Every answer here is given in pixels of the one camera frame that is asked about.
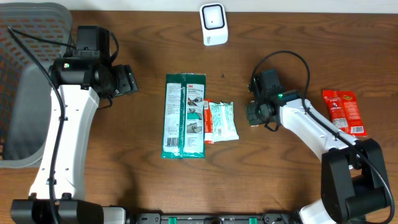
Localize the light green snack packet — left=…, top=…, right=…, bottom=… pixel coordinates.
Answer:
left=210, top=102, right=239, bottom=142

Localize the small red snack packet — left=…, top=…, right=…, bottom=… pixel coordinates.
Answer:
left=204, top=98, right=214, bottom=144

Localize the large red snack bag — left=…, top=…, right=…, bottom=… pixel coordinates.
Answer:
left=322, top=90, right=368, bottom=137

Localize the white green snack packet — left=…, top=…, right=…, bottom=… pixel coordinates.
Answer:
left=162, top=73, right=206, bottom=159

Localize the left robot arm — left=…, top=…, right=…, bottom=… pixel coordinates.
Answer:
left=11, top=26, right=138, bottom=224

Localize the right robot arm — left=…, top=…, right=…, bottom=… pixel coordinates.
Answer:
left=246, top=70, right=395, bottom=223

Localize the white barcode scanner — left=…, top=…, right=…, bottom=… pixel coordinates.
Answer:
left=199, top=2, right=229, bottom=46

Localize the grey plastic mesh basket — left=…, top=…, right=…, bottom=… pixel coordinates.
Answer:
left=1, top=2, right=73, bottom=169

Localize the right black cable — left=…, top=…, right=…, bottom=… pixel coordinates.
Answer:
left=250, top=50, right=396, bottom=224

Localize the black cable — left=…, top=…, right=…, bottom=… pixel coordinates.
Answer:
left=250, top=50, right=396, bottom=224
left=7, top=26, right=121, bottom=224

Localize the left black cable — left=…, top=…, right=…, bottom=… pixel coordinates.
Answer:
left=7, top=26, right=121, bottom=224

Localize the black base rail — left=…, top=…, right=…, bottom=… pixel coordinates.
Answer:
left=126, top=212, right=301, bottom=224

